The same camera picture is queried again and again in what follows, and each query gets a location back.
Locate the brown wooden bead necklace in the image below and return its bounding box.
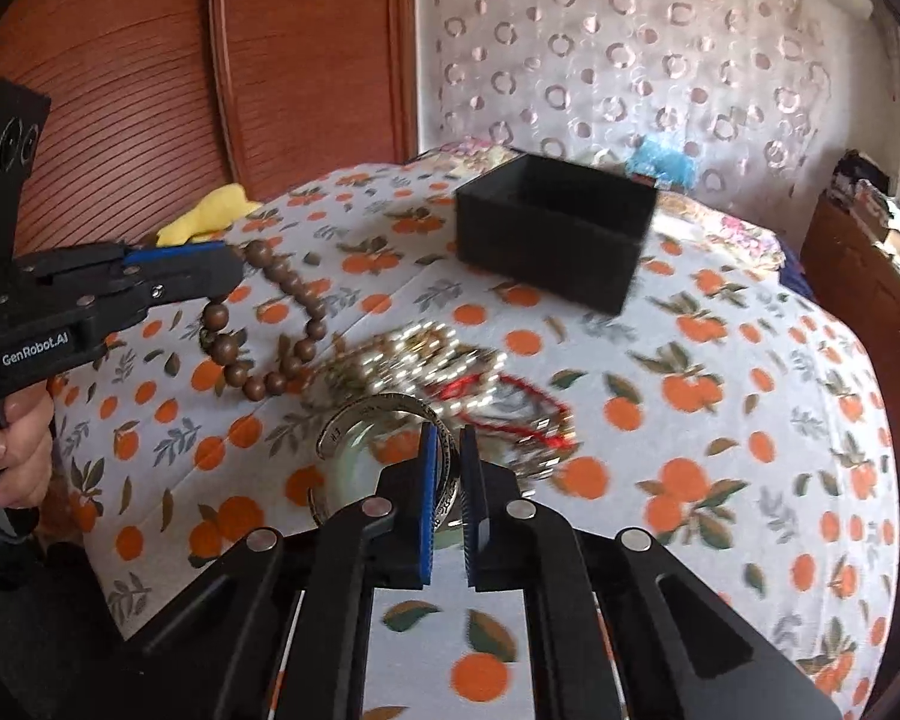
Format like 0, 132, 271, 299
197, 237, 332, 403

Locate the red cord bracelet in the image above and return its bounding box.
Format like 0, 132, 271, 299
425, 372, 580, 475

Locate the silver cuff bracelet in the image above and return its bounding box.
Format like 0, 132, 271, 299
308, 393, 463, 533

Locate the white pearl necklace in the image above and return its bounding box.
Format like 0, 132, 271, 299
302, 319, 511, 421

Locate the black square jewelry box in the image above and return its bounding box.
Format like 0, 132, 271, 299
455, 153, 658, 317

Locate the person's left hand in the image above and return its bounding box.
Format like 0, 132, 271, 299
0, 382, 55, 509

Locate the yellow plush toy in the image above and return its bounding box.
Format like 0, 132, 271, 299
155, 184, 261, 247

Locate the red-brown wooden wardrobe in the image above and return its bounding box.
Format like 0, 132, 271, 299
0, 0, 418, 252

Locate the orange-print white bedsheet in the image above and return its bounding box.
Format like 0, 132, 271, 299
43, 164, 899, 718

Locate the blue fluffy item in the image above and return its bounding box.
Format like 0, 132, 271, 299
626, 137, 697, 190

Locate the brown wooden cabinet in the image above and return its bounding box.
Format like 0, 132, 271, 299
800, 190, 900, 421

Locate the clutter pile on cabinet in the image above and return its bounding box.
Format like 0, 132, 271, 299
826, 149, 900, 266

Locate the circle-pattern sheer curtain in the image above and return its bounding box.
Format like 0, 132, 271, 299
418, 0, 871, 195

